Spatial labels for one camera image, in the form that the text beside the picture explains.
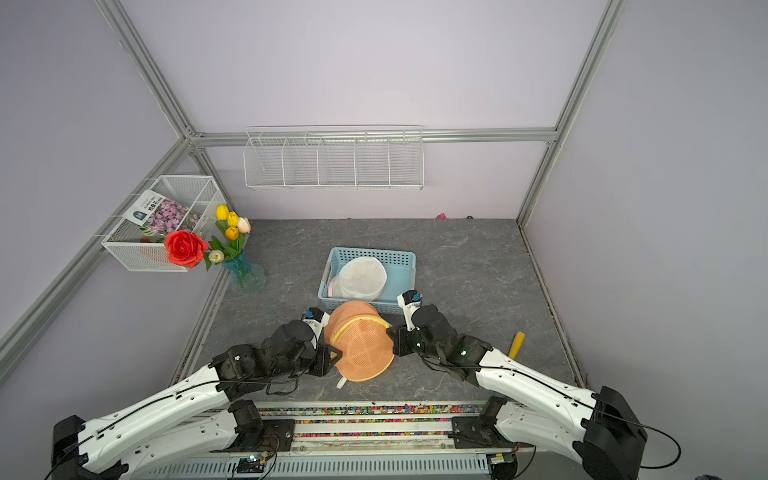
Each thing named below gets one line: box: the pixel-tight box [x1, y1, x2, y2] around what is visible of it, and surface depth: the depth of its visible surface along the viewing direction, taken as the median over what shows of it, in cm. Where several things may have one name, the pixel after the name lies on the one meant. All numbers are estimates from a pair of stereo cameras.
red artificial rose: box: [164, 230, 210, 269], surface depth 67 cm
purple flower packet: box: [123, 189, 201, 237], surface depth 75 cm
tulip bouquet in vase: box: [204, 205, 267, 293], surface depth 84 cm
